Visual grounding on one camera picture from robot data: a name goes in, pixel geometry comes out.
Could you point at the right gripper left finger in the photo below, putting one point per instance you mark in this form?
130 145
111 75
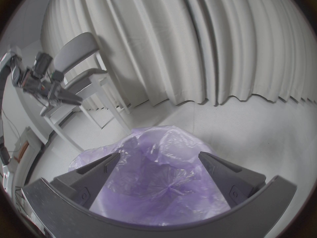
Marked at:
84 180

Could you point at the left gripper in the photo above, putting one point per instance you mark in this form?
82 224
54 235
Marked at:
54 92

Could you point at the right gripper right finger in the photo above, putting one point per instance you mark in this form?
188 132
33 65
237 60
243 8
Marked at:
230 180

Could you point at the purple plastic bag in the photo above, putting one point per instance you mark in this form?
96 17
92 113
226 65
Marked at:
158 177

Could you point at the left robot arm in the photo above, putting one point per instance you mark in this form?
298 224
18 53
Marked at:
40 63

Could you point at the white trash bin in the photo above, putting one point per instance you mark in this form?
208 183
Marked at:
118 211

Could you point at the grey padded white chair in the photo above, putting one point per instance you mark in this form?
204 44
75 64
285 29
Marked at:
74 51

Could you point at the white curtain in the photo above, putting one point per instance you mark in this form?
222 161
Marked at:
247 46
136 46

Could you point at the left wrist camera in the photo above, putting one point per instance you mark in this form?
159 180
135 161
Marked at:
58 75

